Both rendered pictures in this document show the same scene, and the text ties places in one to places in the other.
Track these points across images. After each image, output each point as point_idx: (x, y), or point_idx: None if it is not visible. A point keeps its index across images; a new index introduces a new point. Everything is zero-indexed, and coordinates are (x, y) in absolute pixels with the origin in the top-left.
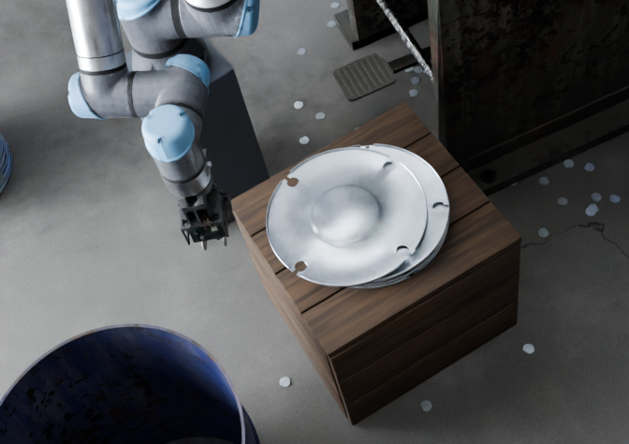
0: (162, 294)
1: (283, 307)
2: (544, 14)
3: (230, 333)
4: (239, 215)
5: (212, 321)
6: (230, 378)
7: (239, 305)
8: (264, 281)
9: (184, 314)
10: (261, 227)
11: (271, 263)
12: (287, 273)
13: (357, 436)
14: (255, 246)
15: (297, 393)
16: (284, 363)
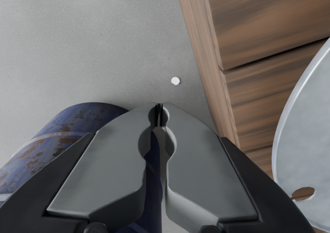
0: None
1: (200, 61)
2: None
3: (136, 26)
4: (214, 6)
5: (120, 8)
6: (133, 68)
7: None
8: (184, 7)
9: None
10: (255, 56)
11: (243, 137)
12: (261, 159)
13: (213, 125)
14: (223, 85)
15: (182, 91)
16: (177, 66)
